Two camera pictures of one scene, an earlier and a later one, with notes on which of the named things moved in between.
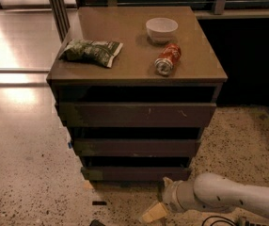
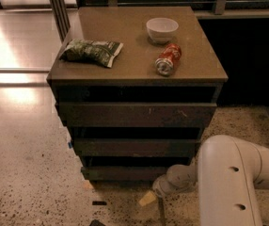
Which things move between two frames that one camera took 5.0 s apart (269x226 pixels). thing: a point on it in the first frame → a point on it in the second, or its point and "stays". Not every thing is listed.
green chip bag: x=84 y=50 stays
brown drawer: x=137 y=147 stays
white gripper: x=171 y=195 → x=162 y=185
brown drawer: x=134 y=173 stays
